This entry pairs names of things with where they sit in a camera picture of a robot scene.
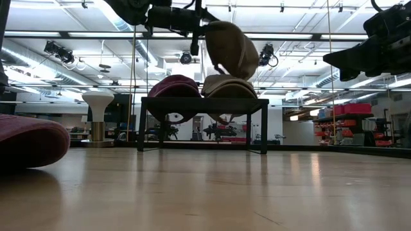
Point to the black background machine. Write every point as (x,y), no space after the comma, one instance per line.
(221,131)

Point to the black round ceiling lamp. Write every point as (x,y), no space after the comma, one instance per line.
(186,58)

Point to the black monitor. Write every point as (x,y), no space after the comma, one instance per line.
(120,110)

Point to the silver ventilation duct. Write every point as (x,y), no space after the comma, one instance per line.
(32,62)
(141,51)

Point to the black background equipment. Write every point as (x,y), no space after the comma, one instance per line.
(168,131)

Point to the black truss mounted camera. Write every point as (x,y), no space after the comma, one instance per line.
(59,53)

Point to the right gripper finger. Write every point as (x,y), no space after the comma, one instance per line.
(359,57)

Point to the shelf with red bins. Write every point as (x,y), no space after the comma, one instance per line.
(356,108)

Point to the black aluminium table frame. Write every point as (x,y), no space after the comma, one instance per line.
(321,148)

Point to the black overhead crossbar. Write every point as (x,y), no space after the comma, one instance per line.
(316,37)

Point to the black perforated metal shelf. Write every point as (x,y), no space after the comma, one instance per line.
(205,105)

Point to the white mushroom lamp metal base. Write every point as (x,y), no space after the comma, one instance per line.
(98,102)

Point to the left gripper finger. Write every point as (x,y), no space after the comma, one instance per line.
(212,28)

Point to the maroon baseball cap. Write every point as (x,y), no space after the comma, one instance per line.
(175,88)
(29,144)

